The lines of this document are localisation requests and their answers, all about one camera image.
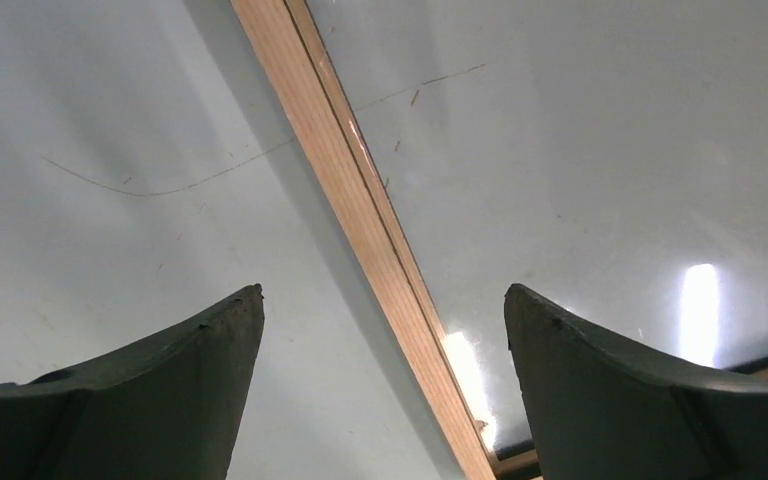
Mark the clear acrylic sheet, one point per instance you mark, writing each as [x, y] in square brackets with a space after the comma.
[610, 155]

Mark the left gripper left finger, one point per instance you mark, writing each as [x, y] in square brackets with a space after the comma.
[168, 406]

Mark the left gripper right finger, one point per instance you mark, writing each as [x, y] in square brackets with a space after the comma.
[603, 406]

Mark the black picture frame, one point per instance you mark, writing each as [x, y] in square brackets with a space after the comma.
[291, 50]

